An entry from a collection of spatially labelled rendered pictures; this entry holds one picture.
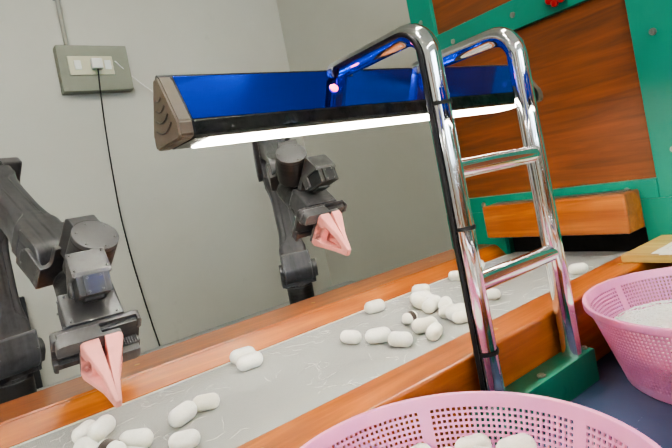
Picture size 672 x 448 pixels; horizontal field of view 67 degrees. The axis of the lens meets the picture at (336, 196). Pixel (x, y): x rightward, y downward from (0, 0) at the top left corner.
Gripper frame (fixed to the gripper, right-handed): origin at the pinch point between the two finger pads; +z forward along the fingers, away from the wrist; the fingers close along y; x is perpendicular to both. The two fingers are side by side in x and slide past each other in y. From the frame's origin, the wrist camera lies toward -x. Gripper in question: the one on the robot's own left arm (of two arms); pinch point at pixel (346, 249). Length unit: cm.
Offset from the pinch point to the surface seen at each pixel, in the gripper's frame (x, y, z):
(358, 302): 9.4, 2.2, 4.7
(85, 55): 51, 6, -205
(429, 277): 9.4, 20.3, 5.0
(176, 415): -1.9, -36.5, 17.4
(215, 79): -32.6, -27.4, -0.2
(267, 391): -0.8, -25.7, 18.5
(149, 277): 139, 15, -137
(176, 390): 7.6, -32.8, 8.7
